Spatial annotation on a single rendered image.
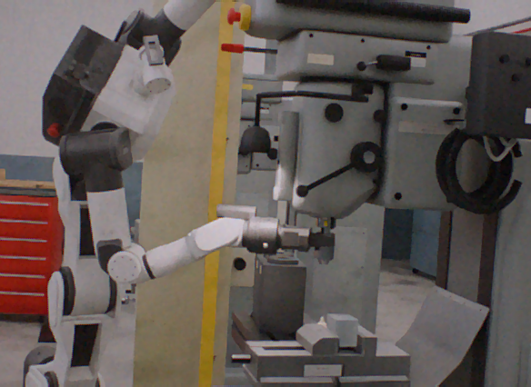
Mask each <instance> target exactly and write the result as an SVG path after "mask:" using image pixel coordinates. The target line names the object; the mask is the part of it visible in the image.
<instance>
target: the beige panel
mask: <svg viewBox="0 0 531 387"><path fill-rule="evenodd" d="M244 1H245V0H239V1H233V0H216V1H215V2H214V3H213V5H212V6H211V7H210V8H209V9H208V10H207V11H206V12H205V13H204V14H203V15H202V16H201V17H200V18H198V20H197V21H196V22H195V23H194V24H193V25H192V26H191V27H190V28H189V29H188V30H187V31H186V32H185V33H184V34H183V35H182V36H181V37H182V39H183V43H182V47H181V49H180V51H179V52H178V54H177V56H176V57H175V59H174V60H173V61H172V62H171V64H170V65H169V66H168V67H169V68H170V69H171V71H172V76H173V80H174V85H175V96H174V98H173V100H172V102H171V105H170V107H169V109H168V112H167V114H166V116H165V120H164V121H163V124H162V126H161V128H160V130H159V134H158V136H157V138H156V140H155V141H154V142H153V144H152V146H150V147H149V149H148V150H147V152H146V154H145V156H144V157H143V174H142V192H141V209H140V226H139V244H141V245H142V246H143V247H144V248H145V251H146V252H148V251H150V250H154V249H155V248H158V247H160V246H164V245H168V244H170V243H174V242H176V240H178V239H181V238H184V237H186V236H187V235H188V234H189V233H191V232H192V231H193V230H195V229H197V228H200V227H202V226H204V225H207V224H209V223H213V222H215V221H218V220H220V218H217V215H216V212H217V206H218V205H219V204H231V205H235V179H236V178H237V162H238V147H239V131H240V116H241V100H242V85H243V69H244V54H245V52H243V53H242V54H236V53H228V52H222V50H221V49H220V47H221V44H222V43H234V44H243V45H244V47H245V31H243V30H239V28H238V22H234V24H233V25H229V24H228V22H227V21H226V14H227V11H228V10H230V8H234V9H235V12H238V13H239V9H240V5H241V4H243V3H244ZM231 255H232V248H228V247H225V248H223V249H220V250H218V251H215V252H213V253H210V254H209V255H207V256H205V258H202V259H200V260H198V261H195V262H193V263H190V264H188V265H185V266H183V267H181V268H178V270H176V271H174V272H173V273H170V274H168V275H167V276H164V277H162V278H160V279H154V280H150V281H146V282H144V283H139V284H137V285H136V296H135V329H134V347H133V363H132V367H133V381H132V387H212V386H224V378H225V348H226V333H227V317H228V302H229V286H230V271H231Z"/></svg>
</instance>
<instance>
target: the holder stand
mask: <svg viewBox="0 0 531 387"><path fill-rule="evenodd" d="M305 295H306V267H305V265H304V264H303V263H302V262H301V261H300V260H299V258H297V257H296V256H295V254H294V253H287V252H277V254H269V255H268V256H266V254H265V253H264V254H257V255H256V256H255V284H254V300H253V317H254V319H255V324H256V326H257V329H258V331H259V332H269V333H295V334H296V332H297V331H298V330H299V329H300V328H302V327H303V324H304V309H305Z"/></svg>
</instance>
